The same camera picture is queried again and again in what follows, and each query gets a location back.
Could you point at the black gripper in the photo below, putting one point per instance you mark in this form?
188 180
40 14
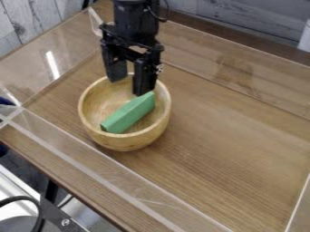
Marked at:
128 41

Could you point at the green rectangular block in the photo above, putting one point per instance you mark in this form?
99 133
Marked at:
128 114

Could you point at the light wooden bowl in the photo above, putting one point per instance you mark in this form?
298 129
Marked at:
103 97

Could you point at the clear acrylic tray wall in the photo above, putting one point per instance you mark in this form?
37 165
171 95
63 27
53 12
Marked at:
224 170

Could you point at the black metal bracket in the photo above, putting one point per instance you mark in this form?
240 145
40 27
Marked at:
56 221

